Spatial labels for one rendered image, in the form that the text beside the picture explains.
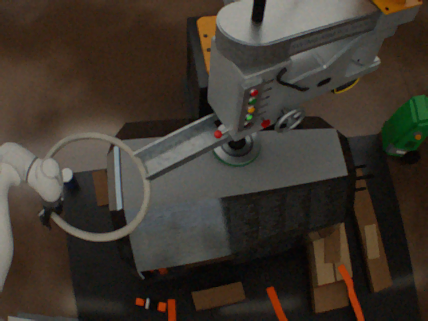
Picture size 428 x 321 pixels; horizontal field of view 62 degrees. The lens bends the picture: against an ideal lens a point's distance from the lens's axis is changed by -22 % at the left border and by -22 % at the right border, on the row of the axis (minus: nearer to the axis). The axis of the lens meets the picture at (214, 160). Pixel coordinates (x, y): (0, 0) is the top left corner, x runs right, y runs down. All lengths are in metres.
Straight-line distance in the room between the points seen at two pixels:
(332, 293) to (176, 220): 1.22
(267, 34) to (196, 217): 0.98
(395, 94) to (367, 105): 0.39
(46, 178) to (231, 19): 0.76
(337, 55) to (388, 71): 2.22
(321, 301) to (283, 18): 1.85
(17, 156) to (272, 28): 0.92
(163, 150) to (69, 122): 1.57
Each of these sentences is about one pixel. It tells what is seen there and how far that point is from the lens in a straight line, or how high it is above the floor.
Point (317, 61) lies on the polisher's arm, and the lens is 1.68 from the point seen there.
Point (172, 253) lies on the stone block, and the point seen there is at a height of 0.67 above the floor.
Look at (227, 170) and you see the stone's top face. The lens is 2.00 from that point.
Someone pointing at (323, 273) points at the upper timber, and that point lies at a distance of 2.62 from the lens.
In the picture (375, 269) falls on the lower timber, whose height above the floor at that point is 0.08.
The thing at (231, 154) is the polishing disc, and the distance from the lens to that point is 1.98.
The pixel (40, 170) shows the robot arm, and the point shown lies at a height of 1.53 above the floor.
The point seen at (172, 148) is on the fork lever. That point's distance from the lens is 1.79.
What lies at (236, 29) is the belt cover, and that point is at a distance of 1.31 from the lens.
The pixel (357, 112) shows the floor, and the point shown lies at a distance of 3.42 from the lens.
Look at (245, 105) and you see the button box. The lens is 1.47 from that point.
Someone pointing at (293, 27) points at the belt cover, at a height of 1.72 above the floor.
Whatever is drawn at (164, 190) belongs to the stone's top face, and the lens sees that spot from 1.96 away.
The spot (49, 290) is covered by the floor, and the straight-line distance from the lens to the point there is 2.86.
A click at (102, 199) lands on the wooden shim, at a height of 0.03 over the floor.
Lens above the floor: 2.66
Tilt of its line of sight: 64 degrees down
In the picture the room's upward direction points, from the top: 6 degrees clockwise
